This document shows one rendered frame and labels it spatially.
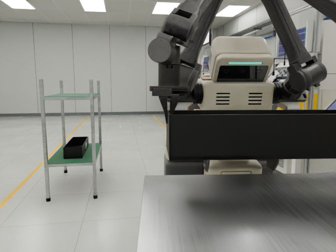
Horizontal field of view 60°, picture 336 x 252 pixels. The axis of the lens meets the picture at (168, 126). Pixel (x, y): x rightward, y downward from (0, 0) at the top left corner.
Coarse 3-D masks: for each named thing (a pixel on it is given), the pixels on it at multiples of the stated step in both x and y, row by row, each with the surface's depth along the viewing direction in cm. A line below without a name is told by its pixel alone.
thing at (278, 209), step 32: (160, 192) 70; (192, 192) 70; (224, 192) 70; (256, 192) 70; (288, 192) 70; (320, 192) 70; (160, 224) 54; (192, 224) 54; (224, 224) 54; (256, 224) 54; (288, 224) 54; (320, 224) 54
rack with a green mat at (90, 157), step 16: (48, 96) 253; (64, 96) 255; (80, 96) 257; (96, 96) 295; (64, 128) 343; (64, 144) 343; (96, 144) 343; (48, 160) 272; (64, 160) 272; (80, 160) 272; (96, 160) 278; (48, 176) 264; (48, 192) 264; (96, 192) 271
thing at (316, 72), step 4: (308, 64) 103; (312, 64) 102; (316, 64) 102; (304, 68) 101; (308, 68) 101; (312, 68) 101; (316, 68) 101; (320, 68) 101; (312, 72) 100; (316, 72) 100; (320, 72) 101; (312, 76) 100; (316, 76) 100; (320, 76) 101; (312, 80) 100; (316, 80) 101; (320, 80) 103; (312, 84) 102; (316, 84) 104; (308, 88) 103
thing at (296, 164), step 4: (292, 160) 279; (296, 160) 275; (300, 160) 276; (292, 164) 279; (296, 164) 276; (300, 164) 276; (292, 168) 279; (296, 168) 276; (292, 172) 280; (296, 172) 277
